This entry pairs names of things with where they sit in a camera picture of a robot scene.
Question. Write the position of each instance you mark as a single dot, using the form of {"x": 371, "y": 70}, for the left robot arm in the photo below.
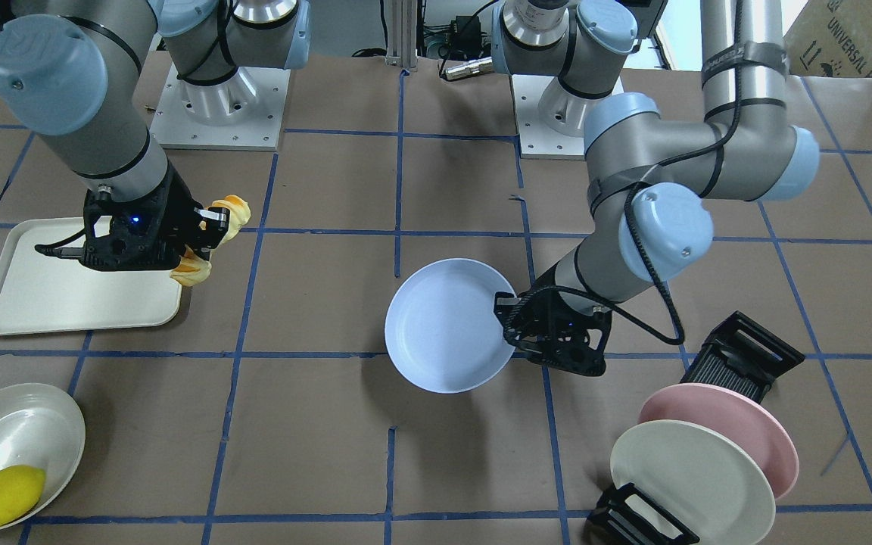
{"x": 648, "y": 176}

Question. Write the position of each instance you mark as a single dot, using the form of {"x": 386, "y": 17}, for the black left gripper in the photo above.
{"x": 538, "y": 312}

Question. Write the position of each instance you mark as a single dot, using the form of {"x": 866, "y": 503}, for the yellow lemon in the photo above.
{"x": 21, "y": 486}

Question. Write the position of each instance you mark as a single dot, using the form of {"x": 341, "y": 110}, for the pink plate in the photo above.
{"x": 742, "y": 420}

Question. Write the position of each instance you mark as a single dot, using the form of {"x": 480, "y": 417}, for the light blue plate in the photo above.
{"x": 441, "y": 331}

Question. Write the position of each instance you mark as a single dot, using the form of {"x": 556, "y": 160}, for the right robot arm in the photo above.
{"x": 68, "y": 72}

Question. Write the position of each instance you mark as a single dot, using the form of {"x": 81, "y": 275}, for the black dish rack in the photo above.
{"x": 739, "y": 355}

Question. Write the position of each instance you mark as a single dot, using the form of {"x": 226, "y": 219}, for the cardboard box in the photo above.
{"x": 832, "y": 39}

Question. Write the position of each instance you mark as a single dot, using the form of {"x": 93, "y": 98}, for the black power adapter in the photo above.
{"x": 465, "y": 32}

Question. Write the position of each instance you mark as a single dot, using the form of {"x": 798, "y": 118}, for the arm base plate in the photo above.
{"x": 550, "y": 119}
{"x": 246, "y": 112}

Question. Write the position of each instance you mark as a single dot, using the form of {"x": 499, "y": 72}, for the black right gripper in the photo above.
{"x": 175, "y": 210}

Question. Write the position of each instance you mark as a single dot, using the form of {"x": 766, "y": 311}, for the silver metal cylinder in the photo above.
{"x": 471, "y": 68}

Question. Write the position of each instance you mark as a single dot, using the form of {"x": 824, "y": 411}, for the cream white plate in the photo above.
{"x": 707, "y": 482}

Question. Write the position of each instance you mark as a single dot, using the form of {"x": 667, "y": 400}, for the aluminium frame post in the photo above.
{"x": 402, "y": 21}

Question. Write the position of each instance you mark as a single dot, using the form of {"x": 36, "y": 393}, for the white shallow bowl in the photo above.
{"x": 42, "y": 427}

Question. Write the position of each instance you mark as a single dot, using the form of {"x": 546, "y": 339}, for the cream rectangular tray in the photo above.
{"x": 44, "y": 294}

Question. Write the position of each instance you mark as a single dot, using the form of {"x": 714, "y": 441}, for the spiral bread roll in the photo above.
{"x": 194, "y": 266}

